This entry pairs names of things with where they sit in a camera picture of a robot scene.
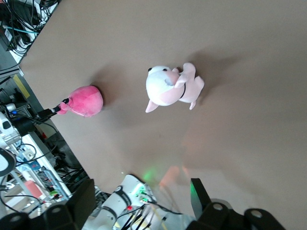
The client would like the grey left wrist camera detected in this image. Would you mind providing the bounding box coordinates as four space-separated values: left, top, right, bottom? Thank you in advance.
4 103 19 114

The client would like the salmon pink box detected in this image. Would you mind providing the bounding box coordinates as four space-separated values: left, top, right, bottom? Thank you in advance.
24 179 42 199

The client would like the hot pink round plush toy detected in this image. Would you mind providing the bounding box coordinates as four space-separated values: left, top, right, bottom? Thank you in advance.
56 85 105 118

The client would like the black cable tangle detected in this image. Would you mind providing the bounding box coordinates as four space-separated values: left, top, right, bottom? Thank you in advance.
0 0 62 57

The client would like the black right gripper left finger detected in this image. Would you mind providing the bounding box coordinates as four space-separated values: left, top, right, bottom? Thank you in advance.
31 178 97 230

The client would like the black arm base cable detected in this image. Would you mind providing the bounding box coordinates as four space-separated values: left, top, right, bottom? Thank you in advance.
119 201 184 230

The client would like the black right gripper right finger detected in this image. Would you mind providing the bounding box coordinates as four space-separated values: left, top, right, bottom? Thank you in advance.
189 178 243 230

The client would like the brown table cover sheet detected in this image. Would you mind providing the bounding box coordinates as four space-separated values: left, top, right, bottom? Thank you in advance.
19 0 307 216

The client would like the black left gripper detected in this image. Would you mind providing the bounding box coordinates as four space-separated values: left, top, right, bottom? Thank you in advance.
18 106 62 135

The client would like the light pink plush animal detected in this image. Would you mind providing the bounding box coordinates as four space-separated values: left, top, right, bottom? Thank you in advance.
145 62 206 114

